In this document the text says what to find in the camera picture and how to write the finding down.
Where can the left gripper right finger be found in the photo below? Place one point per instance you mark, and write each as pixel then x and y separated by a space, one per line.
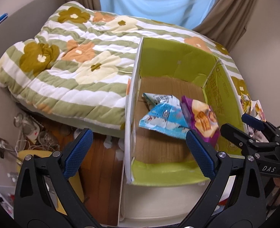
pixel 246 205

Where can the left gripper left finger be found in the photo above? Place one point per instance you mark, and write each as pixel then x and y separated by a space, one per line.
pixel 33 206

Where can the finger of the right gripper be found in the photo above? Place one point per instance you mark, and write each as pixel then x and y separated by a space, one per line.
pixel 251 121
pixel 265 151

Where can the red pink snack bag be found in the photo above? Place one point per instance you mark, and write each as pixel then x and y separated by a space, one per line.
pixel 257 112

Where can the gold candy bag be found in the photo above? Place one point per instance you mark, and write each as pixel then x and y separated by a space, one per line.
pixel 246 103

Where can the purple snack bag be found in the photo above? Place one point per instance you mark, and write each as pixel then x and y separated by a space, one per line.
pixel 201 118

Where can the green cardboard box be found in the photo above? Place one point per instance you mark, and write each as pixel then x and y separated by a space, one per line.
pixel 174 87

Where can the light blue snack bag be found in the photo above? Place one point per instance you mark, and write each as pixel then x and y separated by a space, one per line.
pixel 165 116

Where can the brown right curtain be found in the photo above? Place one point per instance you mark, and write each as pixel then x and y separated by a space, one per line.
pixel 226 22

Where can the floral striped quilt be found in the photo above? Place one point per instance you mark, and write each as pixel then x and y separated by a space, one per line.
pixel 77 69

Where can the light blue window cloth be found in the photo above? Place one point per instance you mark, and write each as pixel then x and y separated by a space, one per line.
pixel 185 13

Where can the grey bed headboard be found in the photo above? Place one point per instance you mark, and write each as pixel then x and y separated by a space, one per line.
pixel 26 22

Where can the blue object on headboard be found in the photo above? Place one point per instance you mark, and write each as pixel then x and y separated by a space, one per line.
pixel 3 17

